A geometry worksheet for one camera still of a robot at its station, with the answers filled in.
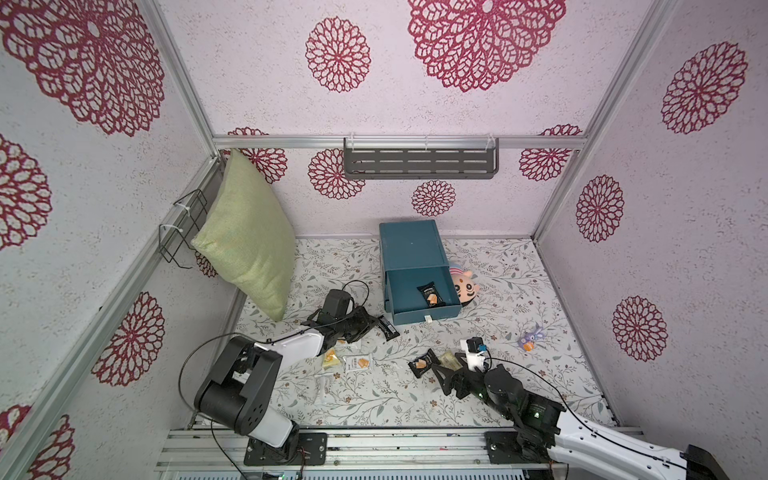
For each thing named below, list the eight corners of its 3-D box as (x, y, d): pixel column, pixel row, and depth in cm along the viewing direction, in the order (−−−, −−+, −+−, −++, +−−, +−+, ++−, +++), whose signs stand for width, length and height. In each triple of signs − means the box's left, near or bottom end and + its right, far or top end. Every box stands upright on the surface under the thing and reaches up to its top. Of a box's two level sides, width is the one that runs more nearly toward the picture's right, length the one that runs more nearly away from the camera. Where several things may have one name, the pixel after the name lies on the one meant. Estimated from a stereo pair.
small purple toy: (528, 354, 92) (532, 349, 89) (516, 343, 94) (520, 339, 92) (544, 336, 96) (548, 331, 93) (532, 327, 98) (536, 322, 95)
